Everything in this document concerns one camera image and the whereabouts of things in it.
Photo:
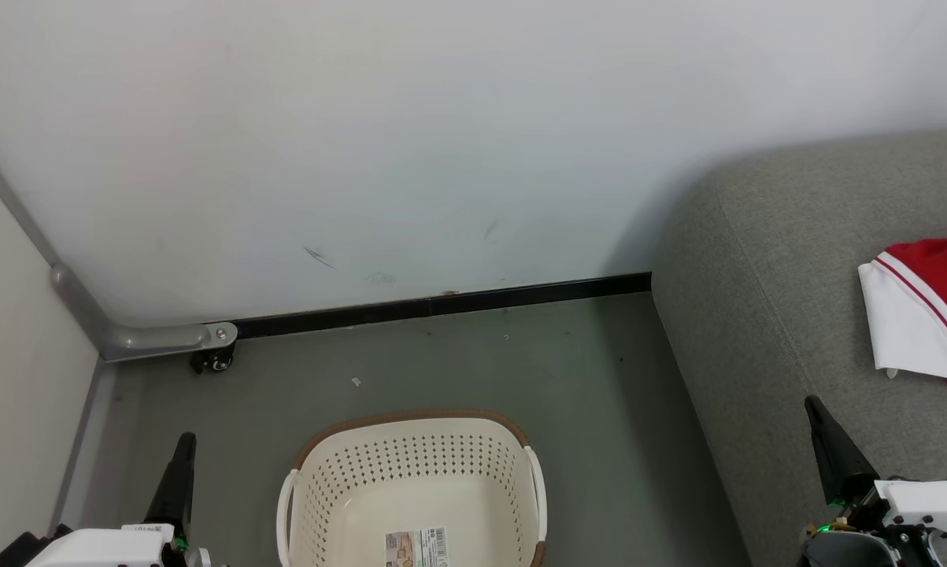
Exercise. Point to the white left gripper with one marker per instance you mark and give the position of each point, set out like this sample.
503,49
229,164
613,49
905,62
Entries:
103,548

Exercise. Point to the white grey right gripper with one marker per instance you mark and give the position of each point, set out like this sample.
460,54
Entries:
926,504

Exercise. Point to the red white striped jersey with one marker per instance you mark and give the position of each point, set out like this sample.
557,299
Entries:
937,268

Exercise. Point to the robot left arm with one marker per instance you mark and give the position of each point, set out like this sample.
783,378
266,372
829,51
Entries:
16,551

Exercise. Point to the grey fabric sofa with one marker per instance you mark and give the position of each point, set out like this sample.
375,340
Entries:
772,276

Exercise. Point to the black caster wheel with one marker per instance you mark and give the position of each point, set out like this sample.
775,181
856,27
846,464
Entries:
220,362

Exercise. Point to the cream perforated plastic laundry basket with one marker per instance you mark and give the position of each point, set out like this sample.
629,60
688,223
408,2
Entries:
410,449

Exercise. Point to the black baseboard strip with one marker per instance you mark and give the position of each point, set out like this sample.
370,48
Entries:
442,303

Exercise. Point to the grey metal partition frame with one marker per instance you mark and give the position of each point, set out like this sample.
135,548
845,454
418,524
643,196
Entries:
150,340

